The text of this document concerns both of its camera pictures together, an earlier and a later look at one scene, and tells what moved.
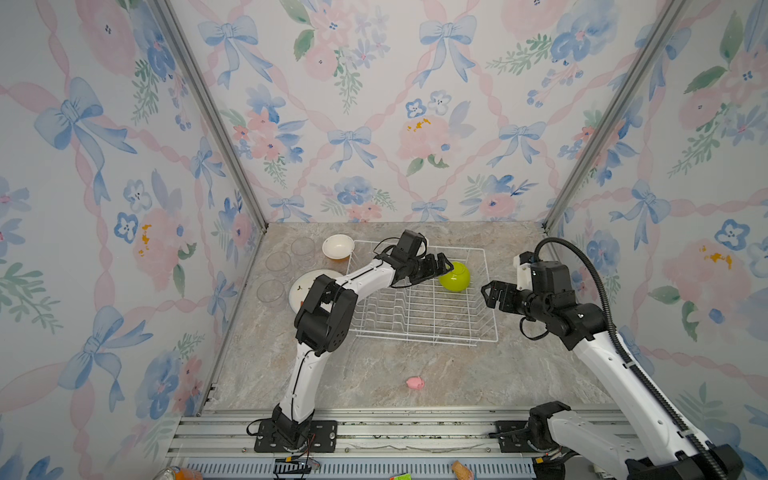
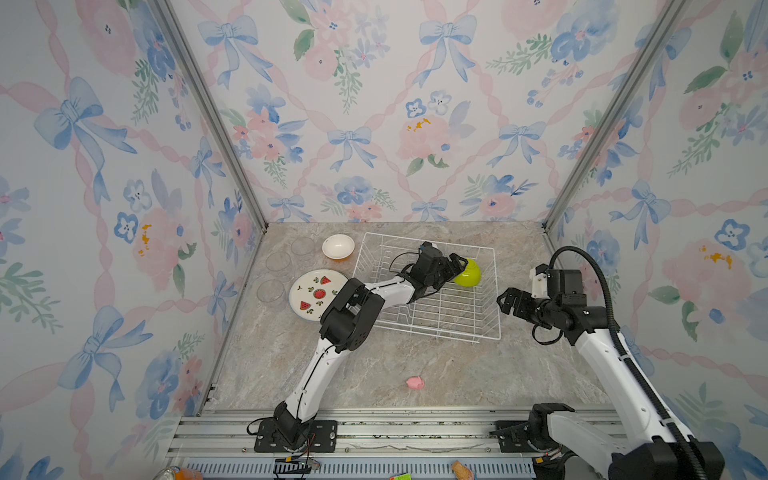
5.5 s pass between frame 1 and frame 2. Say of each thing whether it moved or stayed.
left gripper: moved
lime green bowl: moved
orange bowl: stayed
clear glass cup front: stayed
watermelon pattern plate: stayed
